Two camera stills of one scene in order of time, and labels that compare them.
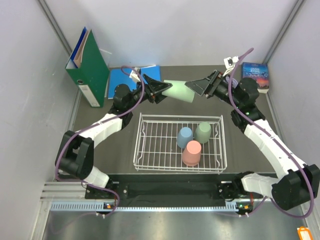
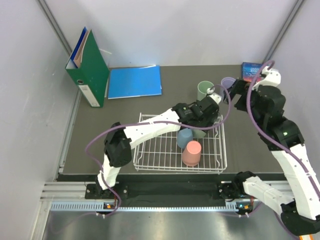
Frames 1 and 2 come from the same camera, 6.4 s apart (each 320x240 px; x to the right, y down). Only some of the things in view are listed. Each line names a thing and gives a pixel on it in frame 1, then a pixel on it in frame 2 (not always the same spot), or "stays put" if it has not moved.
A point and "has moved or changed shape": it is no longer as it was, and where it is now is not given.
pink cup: x=191 y=155 stays put
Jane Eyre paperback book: x=258 y=71 stays put
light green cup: x=179 y=90 has moved or changed shape
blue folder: x=122 y=76 stays put
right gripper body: x=216 y=86 → x=241 y=87
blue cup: x=185 y=135 stays put
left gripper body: x=138 y=93 → x=207 y=122
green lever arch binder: x=87 y=65 stays put
